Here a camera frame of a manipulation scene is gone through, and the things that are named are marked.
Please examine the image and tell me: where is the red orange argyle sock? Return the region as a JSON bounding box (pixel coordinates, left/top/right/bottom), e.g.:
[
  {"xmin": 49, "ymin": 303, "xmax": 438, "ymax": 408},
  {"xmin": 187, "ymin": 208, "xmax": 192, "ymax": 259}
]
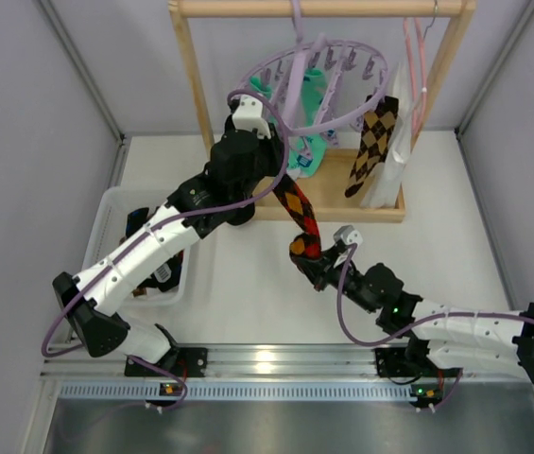
[{"xmin": 273, "ymin": 174, "xmax": 322, "ymax": 262}]

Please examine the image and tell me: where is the green sock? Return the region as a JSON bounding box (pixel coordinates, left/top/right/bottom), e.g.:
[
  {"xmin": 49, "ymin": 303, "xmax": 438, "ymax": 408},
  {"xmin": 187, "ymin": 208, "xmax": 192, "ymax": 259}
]
[
  {"xmin": 250, "ymin": 76, "xmax": 273, "ymax": 101},
  {"xmin": 288, "ymin": 68, "xmax": 328, "ymax": 179}
]

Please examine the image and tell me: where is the purple round clip hanger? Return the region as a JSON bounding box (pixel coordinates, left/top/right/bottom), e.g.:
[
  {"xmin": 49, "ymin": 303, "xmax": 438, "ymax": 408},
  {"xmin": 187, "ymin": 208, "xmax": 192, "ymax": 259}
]
[{"xmin": 239, "ymin": 1, "xmax": 391, "ymax": 147}]

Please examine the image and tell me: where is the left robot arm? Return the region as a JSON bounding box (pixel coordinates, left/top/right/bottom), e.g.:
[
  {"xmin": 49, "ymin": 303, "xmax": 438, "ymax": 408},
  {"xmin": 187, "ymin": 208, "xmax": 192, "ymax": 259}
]
[{"xmin": 52, "ymin": 118, "xmax": 289, "ymax": 375}]

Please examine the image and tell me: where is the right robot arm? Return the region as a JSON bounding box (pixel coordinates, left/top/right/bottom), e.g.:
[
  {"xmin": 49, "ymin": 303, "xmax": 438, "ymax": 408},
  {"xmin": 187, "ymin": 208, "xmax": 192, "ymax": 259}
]
[{"xmin": 291, "ymin": 255, "xmax": 534, "ymax": 385}]

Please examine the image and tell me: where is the socks pile in basket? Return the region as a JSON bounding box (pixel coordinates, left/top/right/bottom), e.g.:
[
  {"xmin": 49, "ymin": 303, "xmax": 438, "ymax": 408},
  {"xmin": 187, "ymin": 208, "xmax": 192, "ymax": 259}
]
[{"xmin": 119, "ymin": 207, "xmax": 184, "ymax": 298}]

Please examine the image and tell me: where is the pink clothes hanger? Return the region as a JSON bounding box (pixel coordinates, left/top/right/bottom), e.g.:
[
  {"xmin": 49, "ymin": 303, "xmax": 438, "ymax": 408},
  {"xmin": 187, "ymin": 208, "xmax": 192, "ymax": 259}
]
[{"xmin": 403, "ymin": 1, "xmax": 439, "ymax": 139}]

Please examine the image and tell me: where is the white hanging garment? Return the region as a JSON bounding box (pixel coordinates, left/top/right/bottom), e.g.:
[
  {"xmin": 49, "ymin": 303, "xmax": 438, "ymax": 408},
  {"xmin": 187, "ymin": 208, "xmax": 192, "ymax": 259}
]
[{"xmin": 361, "ymin": 62, "xmax": 413, "ymax": 209}]

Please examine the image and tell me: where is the brown argyle sock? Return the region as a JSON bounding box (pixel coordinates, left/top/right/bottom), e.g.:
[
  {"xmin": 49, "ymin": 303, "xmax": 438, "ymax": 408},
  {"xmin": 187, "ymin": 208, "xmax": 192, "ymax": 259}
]
[{"xmin": 344, "ymin": 96, "xmax": 399, "ymax": 199}]

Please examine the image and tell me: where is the white plastic basket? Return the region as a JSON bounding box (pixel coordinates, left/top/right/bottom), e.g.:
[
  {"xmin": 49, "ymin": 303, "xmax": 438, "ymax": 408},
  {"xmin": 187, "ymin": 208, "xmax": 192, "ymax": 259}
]
[{"xmin": 81, "ymin": 186, "xmax": 191, "ymax": 308}]

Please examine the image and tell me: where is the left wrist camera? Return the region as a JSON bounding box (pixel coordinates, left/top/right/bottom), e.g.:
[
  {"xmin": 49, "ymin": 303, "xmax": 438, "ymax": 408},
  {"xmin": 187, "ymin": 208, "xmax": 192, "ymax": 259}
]
[{"xmin": 232, "ymin": 95, "xmax": 271, "ymax": 140}]

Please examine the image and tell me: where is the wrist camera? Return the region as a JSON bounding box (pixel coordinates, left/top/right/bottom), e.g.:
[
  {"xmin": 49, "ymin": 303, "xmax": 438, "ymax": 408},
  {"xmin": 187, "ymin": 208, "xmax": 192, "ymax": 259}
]
[
  {"xmin": 232, "ymin": 95, "xmax": 271, "ymax": 140},
  {"xmin": 333, "ymin": 225, "xmax": 363, "ymax": 267}
]

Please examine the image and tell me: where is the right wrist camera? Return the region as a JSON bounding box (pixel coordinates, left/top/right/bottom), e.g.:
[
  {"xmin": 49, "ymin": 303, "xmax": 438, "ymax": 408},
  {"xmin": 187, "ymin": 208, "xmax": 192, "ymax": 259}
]
[{"xmin": 333, "ymin": 225, "xmax": 363, "ymax": 267}]

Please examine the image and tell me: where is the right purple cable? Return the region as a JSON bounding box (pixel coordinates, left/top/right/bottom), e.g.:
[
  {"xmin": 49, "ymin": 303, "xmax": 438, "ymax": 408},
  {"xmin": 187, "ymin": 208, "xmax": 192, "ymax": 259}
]
[{"xmin": 336, "ymin": 243, "xmax": 534, "ymax": 412}]

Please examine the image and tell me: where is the purple cable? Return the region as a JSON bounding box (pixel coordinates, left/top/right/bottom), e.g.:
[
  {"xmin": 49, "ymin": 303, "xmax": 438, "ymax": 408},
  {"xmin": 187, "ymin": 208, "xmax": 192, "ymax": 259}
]
[
  {"xmin": 336, "ymin": 243, "xmax": 534, "ymax": 412},
  {"xmin": 41, "ymin": 87, "xmax": 291, "ymax": 412}
]

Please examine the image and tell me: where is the wooden clothes rack frame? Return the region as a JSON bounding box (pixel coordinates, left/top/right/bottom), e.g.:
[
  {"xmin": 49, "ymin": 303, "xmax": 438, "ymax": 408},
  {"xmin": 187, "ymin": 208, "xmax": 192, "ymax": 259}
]
[{"xmin": 168, "ymin": 1, "xmax": 476, "ymax": 223}]

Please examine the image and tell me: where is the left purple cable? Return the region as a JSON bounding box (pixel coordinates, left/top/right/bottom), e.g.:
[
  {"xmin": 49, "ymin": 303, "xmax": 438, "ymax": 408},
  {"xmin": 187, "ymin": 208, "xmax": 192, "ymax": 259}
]
[{"xmin": 41, "ymin": 87, "xmax": 291, "ymax": 412}]

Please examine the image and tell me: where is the aluminium mounting rail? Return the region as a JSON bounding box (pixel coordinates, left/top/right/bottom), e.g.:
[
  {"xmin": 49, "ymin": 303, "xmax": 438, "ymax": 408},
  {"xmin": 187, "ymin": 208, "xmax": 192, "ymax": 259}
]
[{"xmin": 39, "ymin": 342, "xmax": 534, "ymax": 403}]

